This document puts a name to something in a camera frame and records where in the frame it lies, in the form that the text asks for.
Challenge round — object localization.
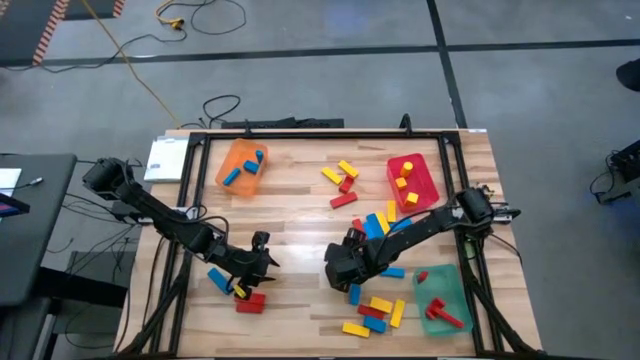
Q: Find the green plastic bin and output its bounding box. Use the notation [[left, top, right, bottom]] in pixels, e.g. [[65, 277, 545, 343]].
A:
[[412, 263, 474, 337]]

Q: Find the large striped black floor mat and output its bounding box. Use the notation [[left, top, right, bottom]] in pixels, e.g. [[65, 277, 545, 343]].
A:
[[0, 0, 71, 67]]

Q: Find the dark tablet screen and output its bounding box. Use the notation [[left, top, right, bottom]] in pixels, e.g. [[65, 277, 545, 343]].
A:
[[0, 192, 31, 219]]

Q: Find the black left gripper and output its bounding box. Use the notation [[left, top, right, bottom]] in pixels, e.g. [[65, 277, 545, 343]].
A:
[[207, 229, 282, 301]]

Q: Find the white paper sheet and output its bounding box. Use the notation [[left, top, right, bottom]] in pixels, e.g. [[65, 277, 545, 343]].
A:
[[0, 168, 24, 199]]

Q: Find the red wooden arch block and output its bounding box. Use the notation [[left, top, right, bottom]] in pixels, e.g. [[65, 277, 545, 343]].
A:
[[424, 297, 447, 321]]

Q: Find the black metal table frame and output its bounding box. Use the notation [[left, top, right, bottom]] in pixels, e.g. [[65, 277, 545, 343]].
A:
[[114, 129, 546, 359]]

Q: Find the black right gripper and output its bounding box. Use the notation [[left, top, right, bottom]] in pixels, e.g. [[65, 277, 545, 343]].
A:
[[323, 227, 384, 294]]

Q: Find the black desk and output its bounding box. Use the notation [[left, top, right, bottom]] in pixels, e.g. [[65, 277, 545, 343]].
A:
[[0, 153, 79, 307]]

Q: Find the person's shoe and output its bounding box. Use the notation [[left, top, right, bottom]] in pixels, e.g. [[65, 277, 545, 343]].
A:
[[615, 58, 640, 93]]

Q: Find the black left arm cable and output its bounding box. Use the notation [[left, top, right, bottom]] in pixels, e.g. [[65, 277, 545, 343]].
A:
[[182, 203, 231, 251]]

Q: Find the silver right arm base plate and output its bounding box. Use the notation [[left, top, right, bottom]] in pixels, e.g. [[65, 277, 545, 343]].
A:
[[452, 208, 516, 224]]

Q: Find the looped black floor cable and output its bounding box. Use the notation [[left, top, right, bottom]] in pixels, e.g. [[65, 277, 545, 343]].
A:
[[201, 93, 242, 129]]

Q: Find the yellow extension cable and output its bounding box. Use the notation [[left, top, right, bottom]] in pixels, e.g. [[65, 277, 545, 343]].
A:
[[79, 0, 187, 129]]

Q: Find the black power strip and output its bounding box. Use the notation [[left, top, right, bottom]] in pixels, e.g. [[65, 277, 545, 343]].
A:
[[221, 117, 346, 130]]

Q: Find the small striped black floor mat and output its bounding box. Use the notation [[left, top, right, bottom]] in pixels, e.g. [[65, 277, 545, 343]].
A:
[[63, 0, 127, 21]]

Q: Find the orange plastic bin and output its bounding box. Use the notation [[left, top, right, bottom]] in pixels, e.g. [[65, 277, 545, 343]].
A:
[[214, 137, 270, 199]]

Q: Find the red plastic bin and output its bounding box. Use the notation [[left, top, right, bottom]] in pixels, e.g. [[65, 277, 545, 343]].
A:
[[386, 152, 441, 215]]

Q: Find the cable with silver plug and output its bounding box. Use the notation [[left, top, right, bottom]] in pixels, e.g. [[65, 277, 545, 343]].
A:
[[0, 177, 45, 192]]

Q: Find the white paper booklet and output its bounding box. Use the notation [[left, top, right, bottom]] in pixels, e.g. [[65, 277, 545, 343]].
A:
[[143, 137, 191, 184]]

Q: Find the black equipment with cables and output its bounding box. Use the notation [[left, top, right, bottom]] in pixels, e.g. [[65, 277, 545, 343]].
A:
[[590, 139, 640, 205]]

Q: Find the long black floor cable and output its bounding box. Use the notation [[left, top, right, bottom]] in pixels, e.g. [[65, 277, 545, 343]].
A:
[[2, 0, 247, 72]]

